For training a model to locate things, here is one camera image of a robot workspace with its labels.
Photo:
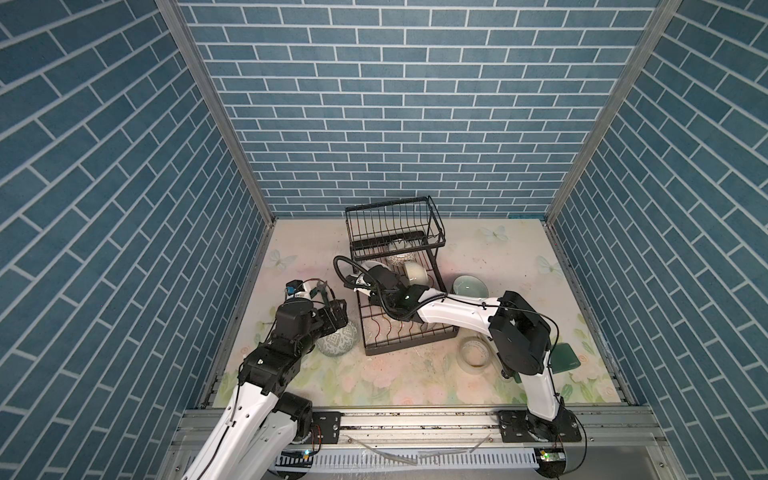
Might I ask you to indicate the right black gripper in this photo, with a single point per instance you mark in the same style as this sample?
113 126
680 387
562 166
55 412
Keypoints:
375 300

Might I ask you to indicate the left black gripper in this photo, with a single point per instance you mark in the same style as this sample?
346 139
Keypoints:
340 315

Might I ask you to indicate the green rimmed striped bowl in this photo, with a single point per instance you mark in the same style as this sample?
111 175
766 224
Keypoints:
340 342

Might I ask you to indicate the cream ceramic bowl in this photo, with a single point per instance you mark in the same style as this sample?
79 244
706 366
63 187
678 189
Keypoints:
416 274

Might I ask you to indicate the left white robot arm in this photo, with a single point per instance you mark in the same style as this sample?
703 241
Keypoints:
262 418

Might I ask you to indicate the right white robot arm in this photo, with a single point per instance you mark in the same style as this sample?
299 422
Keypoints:
521 336

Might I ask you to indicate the left controller board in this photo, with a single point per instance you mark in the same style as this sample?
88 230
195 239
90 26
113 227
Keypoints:
294 463

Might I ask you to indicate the controller board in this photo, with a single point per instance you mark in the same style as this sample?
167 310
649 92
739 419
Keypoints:
294 463
551 462

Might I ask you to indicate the green sponge pad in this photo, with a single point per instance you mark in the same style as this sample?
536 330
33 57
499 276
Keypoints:
563 359

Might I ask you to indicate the right controller board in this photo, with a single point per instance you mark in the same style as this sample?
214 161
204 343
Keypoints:
551 462

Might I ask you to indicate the black wire dish rack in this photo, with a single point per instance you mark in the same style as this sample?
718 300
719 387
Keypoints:
370 229

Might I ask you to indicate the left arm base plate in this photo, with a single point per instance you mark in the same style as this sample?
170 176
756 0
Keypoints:
319 426

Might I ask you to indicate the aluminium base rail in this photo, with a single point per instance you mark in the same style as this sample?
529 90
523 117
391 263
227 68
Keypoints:
601 425

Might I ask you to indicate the white cable tie strip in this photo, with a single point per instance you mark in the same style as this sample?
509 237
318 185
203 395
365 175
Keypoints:
419 456

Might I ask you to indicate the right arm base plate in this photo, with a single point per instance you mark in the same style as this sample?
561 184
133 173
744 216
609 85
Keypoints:
520 426

